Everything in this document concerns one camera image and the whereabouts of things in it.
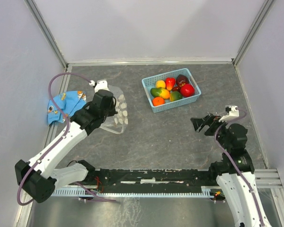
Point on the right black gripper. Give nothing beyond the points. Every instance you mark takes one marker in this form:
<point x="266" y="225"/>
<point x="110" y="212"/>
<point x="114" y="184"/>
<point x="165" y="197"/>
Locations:
<point x="198" y="122"/>

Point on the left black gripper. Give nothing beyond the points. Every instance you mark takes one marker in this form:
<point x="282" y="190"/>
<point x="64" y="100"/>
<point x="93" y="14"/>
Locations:
<point x="113" y="111"/>

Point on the clear dotted zip top bag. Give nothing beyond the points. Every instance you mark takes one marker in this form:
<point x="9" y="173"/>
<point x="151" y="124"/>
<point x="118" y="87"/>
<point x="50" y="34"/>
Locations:
<point x="117" y="124"/>

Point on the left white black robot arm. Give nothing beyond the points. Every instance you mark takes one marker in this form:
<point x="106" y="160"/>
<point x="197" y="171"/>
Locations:
<point x="39" y="177"/>

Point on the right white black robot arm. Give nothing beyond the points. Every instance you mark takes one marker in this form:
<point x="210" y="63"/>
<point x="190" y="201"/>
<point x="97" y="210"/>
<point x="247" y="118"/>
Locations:
<point x="235" y="173"/>

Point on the green orange toy fruit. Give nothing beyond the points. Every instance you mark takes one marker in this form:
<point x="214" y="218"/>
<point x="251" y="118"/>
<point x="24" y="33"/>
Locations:
<point x="174" y="96"/>

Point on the light blue plastic basket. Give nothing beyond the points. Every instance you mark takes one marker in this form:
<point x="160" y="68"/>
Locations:
<point x="149" y="83"/>

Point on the orange toy tangerine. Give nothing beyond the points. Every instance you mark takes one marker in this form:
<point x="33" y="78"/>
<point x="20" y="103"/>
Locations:
<point x="157" y="101"/>

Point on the blue patterned cloth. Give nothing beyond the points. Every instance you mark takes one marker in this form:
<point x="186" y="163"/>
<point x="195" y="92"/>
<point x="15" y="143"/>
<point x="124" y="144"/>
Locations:
<point x="69" y="102"/>

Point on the dark red toy fruit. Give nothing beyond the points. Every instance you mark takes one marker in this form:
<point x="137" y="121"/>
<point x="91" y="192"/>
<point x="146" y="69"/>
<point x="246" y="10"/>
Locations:
<point x="181" y="80"/>

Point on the green yellow toy mango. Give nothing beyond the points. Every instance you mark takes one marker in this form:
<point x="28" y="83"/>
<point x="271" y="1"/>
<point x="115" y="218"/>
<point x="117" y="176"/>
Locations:
<point x="160" y="92"/>

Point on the red toy wax apple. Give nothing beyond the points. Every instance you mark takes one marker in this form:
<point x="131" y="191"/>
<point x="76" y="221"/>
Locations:
<point x="170" y="82"/>

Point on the small yellow toy peach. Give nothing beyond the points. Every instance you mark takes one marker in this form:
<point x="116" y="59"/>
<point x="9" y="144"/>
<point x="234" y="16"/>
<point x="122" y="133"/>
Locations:
<point x="160" y="84"/>

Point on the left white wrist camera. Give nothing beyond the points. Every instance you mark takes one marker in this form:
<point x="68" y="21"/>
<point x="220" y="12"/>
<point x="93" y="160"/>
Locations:
<point x="99" y="85"/>

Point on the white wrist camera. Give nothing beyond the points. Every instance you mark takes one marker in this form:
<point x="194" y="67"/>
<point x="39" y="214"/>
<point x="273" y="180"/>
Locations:
<point x="99" y="85"/>
<point x="232" y="113"/>

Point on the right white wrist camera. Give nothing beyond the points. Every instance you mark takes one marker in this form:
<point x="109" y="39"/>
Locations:
<point x="232" y="113"/>

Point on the light blue cable duct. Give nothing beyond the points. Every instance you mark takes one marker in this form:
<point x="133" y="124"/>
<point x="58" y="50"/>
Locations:
<point x="76" y="191"/>

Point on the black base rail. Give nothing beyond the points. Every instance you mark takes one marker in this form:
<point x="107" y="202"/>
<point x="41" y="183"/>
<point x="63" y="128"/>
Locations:
<point x="151" y="181"/>

